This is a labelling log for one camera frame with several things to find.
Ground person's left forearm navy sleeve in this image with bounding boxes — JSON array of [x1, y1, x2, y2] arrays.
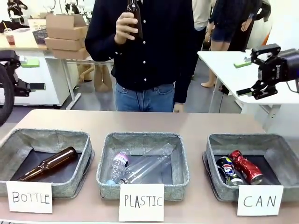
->
[[174, 63, 198, 105]]

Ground crushed red soda can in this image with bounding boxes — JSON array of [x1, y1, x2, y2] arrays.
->
[[228, 150, 264, 185]]

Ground bystander in beige top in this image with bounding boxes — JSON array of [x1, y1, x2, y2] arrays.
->
[[192, 0, 214, 31]]

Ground plastic cup with red drink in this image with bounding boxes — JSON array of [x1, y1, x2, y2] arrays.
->
[[3, 28, 16, 46]]

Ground white round container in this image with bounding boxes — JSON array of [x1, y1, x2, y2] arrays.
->
[[13, 28, 38, 48]]

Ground crushed dark blue soda can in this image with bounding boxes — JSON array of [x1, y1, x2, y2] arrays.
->
[[216, 156, 244, 186]]

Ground white paper label BOTTLE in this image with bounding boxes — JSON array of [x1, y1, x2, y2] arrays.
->
[[6, 181, 53, 214]]

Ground bystander in dark shorts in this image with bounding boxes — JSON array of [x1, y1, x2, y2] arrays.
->
[[209, 0, 263, 51]]

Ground grey right arm cable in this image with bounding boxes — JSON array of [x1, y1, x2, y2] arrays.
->
[[286, 80, 299, 94]]

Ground open cardboard box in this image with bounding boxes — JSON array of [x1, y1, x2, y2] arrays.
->
[[45, 14, 89, 41]]

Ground person navy shirt blue jeans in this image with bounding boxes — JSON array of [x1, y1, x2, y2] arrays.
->
[[84, 0, 199, 112]]

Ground person's right forearm navy sleeve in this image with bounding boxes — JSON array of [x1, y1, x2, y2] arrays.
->
[[84, 32, 122, 62]]

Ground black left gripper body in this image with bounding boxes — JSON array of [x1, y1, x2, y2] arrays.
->
[[0, 50, 19, 84]]

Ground grey felt plastic basket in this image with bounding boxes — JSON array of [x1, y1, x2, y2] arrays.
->
[[96, 132, 190, 201]]

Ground white table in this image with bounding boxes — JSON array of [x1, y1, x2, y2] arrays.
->
[[197, 50, 299, 131]]

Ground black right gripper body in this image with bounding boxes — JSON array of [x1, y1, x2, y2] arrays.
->
[[258, 55, 290, 83]]

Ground black cloth pile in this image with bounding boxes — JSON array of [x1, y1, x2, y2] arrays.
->
[[0, 20, 30, 34]]

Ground person's right hand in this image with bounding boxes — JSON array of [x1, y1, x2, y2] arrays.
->
[[115, 11, 139, 44]]

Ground dark plastic crate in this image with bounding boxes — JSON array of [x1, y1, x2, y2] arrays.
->
[[32, 29, 49, 45]]

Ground large clear plastic bottle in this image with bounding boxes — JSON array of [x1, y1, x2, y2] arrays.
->
[[120, 143, 175, 185]]

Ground black corrugated cable hose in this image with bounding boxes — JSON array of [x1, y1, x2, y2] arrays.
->
[[0, 62, 15, 128]]

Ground grey felt bottle basket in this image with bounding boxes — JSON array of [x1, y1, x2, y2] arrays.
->
[[0, 128, 95, 199]]

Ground white paper label PLASTIC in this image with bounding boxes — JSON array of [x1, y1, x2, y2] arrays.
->
[[118, 183, 165, 222]]

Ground brown glass bottle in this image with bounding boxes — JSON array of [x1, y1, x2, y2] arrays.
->
[[16, 146, 78, 182], [126, 0, 143, 39]]

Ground white cabinet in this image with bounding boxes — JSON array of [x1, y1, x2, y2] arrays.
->
[[14, 56, 78, 107]]

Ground small pink-label plastic bottle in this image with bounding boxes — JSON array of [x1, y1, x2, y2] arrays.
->
[[106, 151, 130, 185]]

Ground closed flat cardboard box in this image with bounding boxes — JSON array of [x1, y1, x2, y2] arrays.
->
[[51, 48, 91, 60], [44, 37, 86, 51]]

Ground grey felt can basket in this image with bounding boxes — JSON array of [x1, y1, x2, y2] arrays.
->
[[202, 133, 299, 203]]

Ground white paper label CAN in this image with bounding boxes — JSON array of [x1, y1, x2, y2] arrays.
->
[[237, 185, 284, 217]]

